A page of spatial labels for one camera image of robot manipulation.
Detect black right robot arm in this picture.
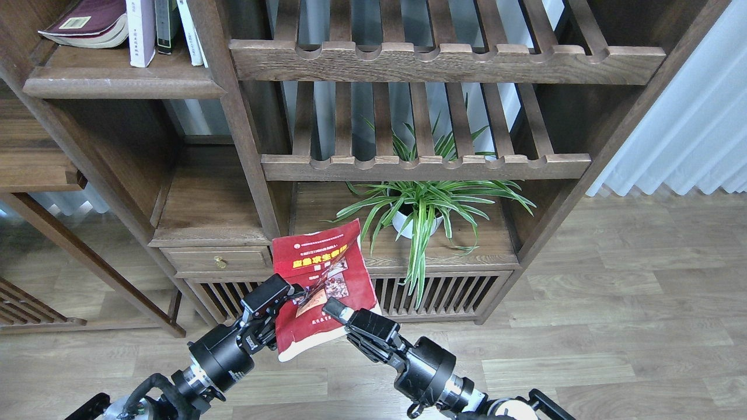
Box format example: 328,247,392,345
323,298,573,419

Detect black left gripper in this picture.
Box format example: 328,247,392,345
175,274,306,403

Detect maroon book white characters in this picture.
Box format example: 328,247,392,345
38,1,128,48

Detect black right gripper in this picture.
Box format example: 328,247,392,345
323,297,487,418

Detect green spine book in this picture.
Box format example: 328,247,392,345
154,0,180,55

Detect pale lilac book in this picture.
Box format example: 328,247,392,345
125,0,156,68

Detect white pleated curtain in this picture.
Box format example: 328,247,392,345
587,1,746,197

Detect white thin book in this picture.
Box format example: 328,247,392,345
177,0,208,67

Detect red cover book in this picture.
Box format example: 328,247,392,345
272,219,382,362

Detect green spider plant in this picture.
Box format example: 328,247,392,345
324,93,537,310

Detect wooden side rack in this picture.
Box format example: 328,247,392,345
1,278,88,333

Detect dark wooden bookshelf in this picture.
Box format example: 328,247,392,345
2,1,730,324

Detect brass drawer knob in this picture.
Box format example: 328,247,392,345
214,256,228,269

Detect white plant pot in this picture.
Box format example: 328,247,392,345
392,204,444,239

